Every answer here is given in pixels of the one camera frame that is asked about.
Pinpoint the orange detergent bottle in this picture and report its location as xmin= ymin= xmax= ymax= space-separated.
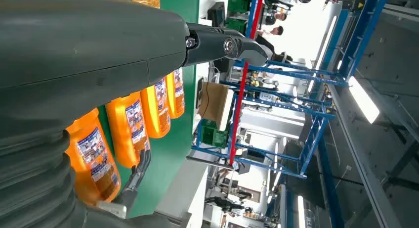
xmin=65 ymin=108 xmax=122 ymax=208
xmin=105 ymin=91 xmax=152 ymax=169
xmin=140 ymin=76 xmax=171 ymax=139
xmin=166 ymin=67 xmax=186 ymax=120

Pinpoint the brown cardboard box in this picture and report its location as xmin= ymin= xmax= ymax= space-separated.
xmin=198 ymin=82 xmax=235 ymax=132

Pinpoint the green plastic crate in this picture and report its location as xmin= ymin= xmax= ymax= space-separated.
xmin=200 ymin=119 xmax=230 ymax=148
xmin=226 ymin=18 xmax=248 ymax=34
xmin=227 ymin=0 xmax=252 ymax=13

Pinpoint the white foam sheet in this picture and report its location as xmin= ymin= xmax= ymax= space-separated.
xmin=218 ymin=89 xmax=235 ymax=132

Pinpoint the red pole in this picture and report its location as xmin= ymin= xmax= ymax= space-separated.
xmin=229 ymin=0 xmax=264 ymax=167

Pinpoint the person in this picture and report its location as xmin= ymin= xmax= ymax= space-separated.
xmin=254 ymin=35 xmax=293 ymax=65
xmin=265 ymin=11 xmax=288 ymax=26
xmin=256 ymin=25 xmax=285 ymax=37

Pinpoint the ceiling light panel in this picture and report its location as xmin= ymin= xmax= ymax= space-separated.
xmin=307 ymin=15 xmax=338 ymax=93
xmin=347 ymin=76 xmax=380 ymax=124

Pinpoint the blue steel rack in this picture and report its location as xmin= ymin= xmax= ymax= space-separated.
xmin=191 ymin=0 xmax=393 ymax=181

